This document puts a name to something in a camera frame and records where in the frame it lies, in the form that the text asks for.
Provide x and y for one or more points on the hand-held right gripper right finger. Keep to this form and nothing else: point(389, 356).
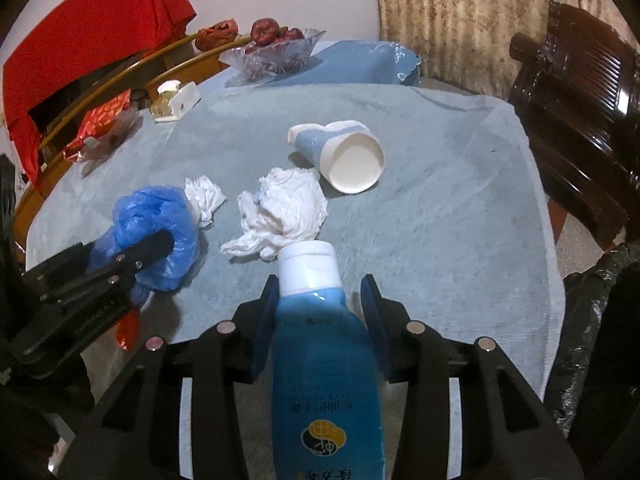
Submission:
point(377, 330)

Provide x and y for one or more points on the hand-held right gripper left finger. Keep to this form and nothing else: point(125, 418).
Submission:
point(262, 330)

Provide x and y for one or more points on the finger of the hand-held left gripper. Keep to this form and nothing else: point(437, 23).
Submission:
point(139, 290)
point(150, 247)

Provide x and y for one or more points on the blue plastic bag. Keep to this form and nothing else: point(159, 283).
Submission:
point(150, 210)

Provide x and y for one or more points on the red mesh net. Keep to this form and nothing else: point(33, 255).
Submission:
point(127, 332)

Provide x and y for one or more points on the blue bottle with white cap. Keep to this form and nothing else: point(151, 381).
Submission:
point(320, 360)

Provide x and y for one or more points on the black trash bin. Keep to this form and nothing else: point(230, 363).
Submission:
point(600, 340)

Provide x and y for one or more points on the small crumpled white tissue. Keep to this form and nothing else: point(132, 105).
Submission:
point(205, 197)

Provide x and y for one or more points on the small glass dish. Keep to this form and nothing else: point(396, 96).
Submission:
point(117, 132)

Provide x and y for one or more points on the grey tablecloth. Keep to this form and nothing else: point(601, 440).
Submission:
point(440, 220)

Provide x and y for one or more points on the large crumpled white tissue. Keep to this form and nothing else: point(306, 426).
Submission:
point(290, 205)

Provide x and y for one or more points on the red gift packet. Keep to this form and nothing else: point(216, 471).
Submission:
point(97, 125)

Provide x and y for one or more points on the gold white tissue box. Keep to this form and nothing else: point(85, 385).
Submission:
point(172, 102)

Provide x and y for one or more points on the blue paper cup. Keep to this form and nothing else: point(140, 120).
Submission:
point(345, 162)

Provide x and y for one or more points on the black television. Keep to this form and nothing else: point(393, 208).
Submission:
point(60, 102)

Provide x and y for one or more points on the white paper cup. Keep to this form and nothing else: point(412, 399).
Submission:
point(347, 125)

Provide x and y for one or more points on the red plastic bag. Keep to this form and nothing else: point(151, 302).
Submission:
point(216, 35)

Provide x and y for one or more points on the glass fruit bowl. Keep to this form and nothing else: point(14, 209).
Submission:
point(275, 57)

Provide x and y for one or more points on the dark wooden armchair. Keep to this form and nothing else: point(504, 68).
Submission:
point(585, 110)

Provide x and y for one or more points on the beige patterned curtain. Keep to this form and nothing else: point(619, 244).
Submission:
point(475, 20)

